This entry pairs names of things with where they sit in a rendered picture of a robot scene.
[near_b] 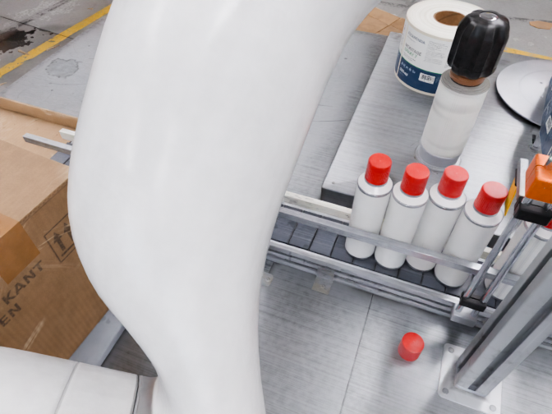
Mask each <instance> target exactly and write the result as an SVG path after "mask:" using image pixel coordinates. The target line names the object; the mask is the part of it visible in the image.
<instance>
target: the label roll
mask: <svg viewBox="0 0 552 414"><path fill-rule="evenodd" d="M478 9H481V10H484V9H482V8H480V7H478V6H475V5H473V4H470V3H467V2H461V1H457V0H425V1H422V2H418V3H416V4H414V5H412V6H411V7H410V8H409V9H408V11H407V16H406V20H405V24H404V27H403V31H402V38H401V42H400V45H399V50H398V56H397V60H396V64H395V68H394V73H395V76H396V77H397V78H398V80H399V81H400V82H401V83H402V84H403V85H405V86H406V87H407V88H409V89H411V90H414V91H416V92H418V93H421V94H426V95H430V96H435V93H436V90H437V89H438V85H439V81H440V77H441V75H442V73H443V72H444V71H446V70H448V69H450V68H451V67H450V66H449V65H448V63H447V58H448V55H449V50H450V48H451V45H452V42H453V38H454V35H455V32H456V29H457V27H458V24H459V22H460V21H461V20H462V19H463V17H464V16H465V15H467V14H468V13H471V12H472V11H474V10H478Z"/></svg>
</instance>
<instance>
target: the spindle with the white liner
mask: <svg viewBox="0 0 552 414"><path fill-rule="evenodd" d="M509 30H510V25H509V20H508V18H507V17H506V16H504V15H501V14H499V13H498V12H496V11H492V10H481V9H478V10H474V11H472V12H471V13H468V14H467V15H465V16H464V17H463V19H462V20H461V21H460V22H459V24H458V27H457V29H456V32H455V35H454V38H453V42H452V45H451V48H450V50H449V53H448V58H447V63H448V65H449V66H450V67H451V68H450V69H448V70H446V71H444V72H443V73H442V75H441V77H440V81H439V85H438V89H437V90H436V93H435V98H434V101H433V104H432V106H431V109H430V113H429V116H428V119H427V122H426V125H425V128H424V131H423V135H422V136H421V139H420V145H419V146H418V147H417V149H416V158H417V159H418V161H419V162H420V163H421V164H423V165H425V166H426V167H427V168H429V169H432V170H435V171H441V172H443V171H444V170H445V169H446V168H447V167H448V166H451V165H459V163H460V156H461V155H462V153H463V151H464V147H465V145H466V143H467V141H468V138H469V135H470V134H471V131H472V128H473V127H474V124H475V122H476V119H477V116H478V114H479V112H480V110H481V107H482V105H483V103H484V100H485V97H486V95H487V92H488V90H489V88H490V81H489V80H488V79H487V77H488V76H491V75H492V74H493V73H494V72H495V70H496V68H497V66H498V64H499V60H500V58H501V57H502V54H503V52H504V49H505V47H506V44H507V42H508V38H509Z"/></svg>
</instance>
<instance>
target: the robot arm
mask: <svg viewBox="0 0 552 414"><path fill-rule="evenodd" d="M381 1H382V0H113V3H112V5H111V7H110V10H109V13H108V16H107V19H106V21H105V23H104V26H103V31H102V34H101V37H100V40H99V45H98V47H97V51H96V54H95V56H94V61H93V65H92V67H91V71H90V76H89V79H88V82H87V86H86V89H85V94H84V98H83V100H82V104H81V107H80V112H79V117H78V121H77V124H76V132H75V136H74V140H73V145H72V149H71V158H70V165H69V171H68V187H67V203H68V217H69V222H70V226H71V234H72V238H73V241H74V243H75V247H76V251H77V254H78V256H79V258H80V261H81V263H82V265H83V267H84V270H85V272H86V274H87V276H88V278H89V280H90V282H91V283H92V285H93V287H94V289H95V291H96V292H97V293H98V295H99V297H100V298H101V299H102V300H103V302H104V303H105V305H106V306H107V307H108V309H109V310H110V311H111V312H112V313H113V314H114V315H115V316H116V318H117V319H118V320H119V321H120V322H121V323H122V325H123V326H124V327H125V328H126V330H127V331H128V332H129V333H130V335H131V336H132V337H133V338H134V339H135V340H136V342H137V343H138V344H139V346H140V347H141V348H142V350H143V351H144V353H145V354H146V356H147V357H148V358H149V359H150V361H151V362H152V364H153V366H154V368H155V369H156V371H157V374H158V376H157V377H147V376H143V375H135V374H132V373H127V372H124V371H119V370H113V369H109V368H104V367H101V366H93V365H90V364H85V363H81V362H78V361H70V360H67V359H62V358H58V357H55V356H47V355H43V354H39V353H35V352H27V351H23V350H19V349H15V348H9V347H0V414H266V411H265V401H264V395H263V389H262V383H261V376H260V357H259V335H258V324H259V304H260V290H261V283H262V277H263V272H264V268H265V261H266V256H267V252H268V249H269V244H270V240H271V237H272V233H273V230H274V225H275V223H276V220H277V217H278V212H279V210H280V207H281V204H282V202H283V198H284V196H285V193H286V190H287V188H288V184H289V182H290V180H291V177H292V174H293V171H294V168H295V167H296V164H297V160H298V158H299V155H300V153H301V149H302V147H303V145H304V142H305V140H306V136H307V134H308V131H309V130H310V127H311V123H312V121H313V118H314V116H315V112H316V110H317V108H318V106H319V103H320V100H321V98H322V95H323V93H324V90H325V87H326V85H327V83H328V81H329V78H330V76H331V74H332V72H333V70H334V68H335V66H336V64H337V62H338V60H339V57H340V55H341V53H342V51H343V49H344V47H345V45H346V44H347V42H348V40H349V39H350V38H351V36H352V34H353V33H354V31H355V30H356V28H357V27H358V26H359V25H360V23H361V22H362V21H363V20H364V19H365V17H366V16H367V15H368V14H369V13H370V12H371V11H372V10H373V9H374V8H375V7H376V6H377V5H378V4H379V2H381Z"/></svg>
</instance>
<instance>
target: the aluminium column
mask: <svg viewBox="0 0 552 414"><path fill-rule="evenodd" d="M551 334H552V236H551V237H550V239H549V240H548V241H547V242H546V244H545V245H544V246H543V248H542V249H541V250H540V252H539V253H538V254H537V256H536V257H535V259H534V260H533V261H532V262H531V263H530V265H529V266H528V267H527V269H526V270H525V272H524V273H523V274H522V276H521V277H520V278H519V280H518V281H517V282H516V283H515V284H514V286H513V287H512V289H511V290H510V291H509V293H508V294H507V295H506V297H505V298H504V299H503V300H502V301H501V303H500V304H499V306H498V307H497V308H496V310H495V311H494V313H493V314H492V315H491V316H490V318H489V319H488V320H487V321H486V322H485V324H484V325H483V327H482V328H481V330H480V331H479V332H478V334H477V335H476V336H475V337H474V338H473V339H472V341H471V342H470V344H469V345H468V346H467V348H466V349H465V351H464V352H463V353H462V355H461V356H460V357H459V358H458V360H457V368H456V375H455V381H454V386H455V387H457V388H459V389H463V390H466V391H468V392H470V393H474V394H477V395H480V396H482V397H484V398H485V397H486V396H487V395H488V394H489V393H490V392H491V391H492V390H493V389H494V388H495V387H496V386H497V385H498V384H499V383H500V382H501V381H502V380H504V379H505V378H506V377H507V376H508V375H509V374H510V373H511V372H512V371H513V370H514V369H515V368H516V367H517V366H518V365H519V364H520V363H521V362H522V361H523V360H524V359H525V358H527V357H528V356H529V355H530V354H531V353H532V352H533V351H534V350H535V349H536V348H537V347H538V346H539V345H540V344H541V343H542V342H543V341H544V340H545V339H546V338H547V337H549V336H550V335H551Z"/></svg>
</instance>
